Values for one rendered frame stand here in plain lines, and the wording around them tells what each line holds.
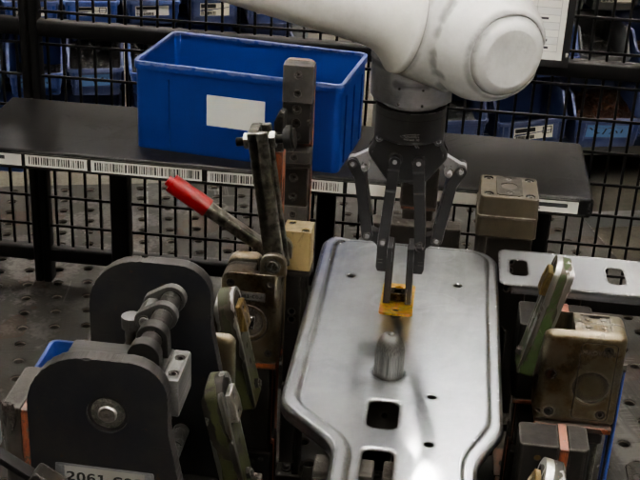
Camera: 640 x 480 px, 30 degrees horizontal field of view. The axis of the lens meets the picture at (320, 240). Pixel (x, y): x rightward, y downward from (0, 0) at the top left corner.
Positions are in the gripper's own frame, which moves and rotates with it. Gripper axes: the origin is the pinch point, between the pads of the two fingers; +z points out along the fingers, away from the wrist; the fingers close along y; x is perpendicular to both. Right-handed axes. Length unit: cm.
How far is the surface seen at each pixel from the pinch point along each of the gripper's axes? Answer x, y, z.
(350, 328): -4.2, -5.0, 5.6
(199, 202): -1.2, -22.7, -7.0
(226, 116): 35.3, -26.7, -3.8
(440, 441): -24.3, 5.8, 5.6
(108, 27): 55, -49, -10
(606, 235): 249, 61, 108
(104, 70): 167, -84, 35
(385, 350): -14.2, -0.5, 2.1
